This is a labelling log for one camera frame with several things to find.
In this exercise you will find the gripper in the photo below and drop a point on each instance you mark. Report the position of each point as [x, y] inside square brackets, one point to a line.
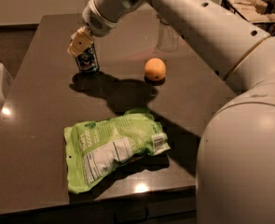
[99, 23]

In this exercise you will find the orange fruit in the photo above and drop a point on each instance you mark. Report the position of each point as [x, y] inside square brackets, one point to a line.
[155, 69]

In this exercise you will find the green chip bag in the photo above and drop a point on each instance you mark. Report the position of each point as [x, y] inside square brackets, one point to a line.
[95, 149]

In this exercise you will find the clear glass cup with straws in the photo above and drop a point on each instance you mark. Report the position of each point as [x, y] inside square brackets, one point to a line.
[168, 39]

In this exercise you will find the blue pepsi can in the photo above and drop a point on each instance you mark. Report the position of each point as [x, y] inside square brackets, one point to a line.
[87, 61]

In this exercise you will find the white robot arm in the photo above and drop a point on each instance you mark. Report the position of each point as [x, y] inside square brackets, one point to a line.
[235, 172]

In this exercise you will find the black wire napkin basket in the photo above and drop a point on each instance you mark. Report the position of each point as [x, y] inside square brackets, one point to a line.
[253, 11]

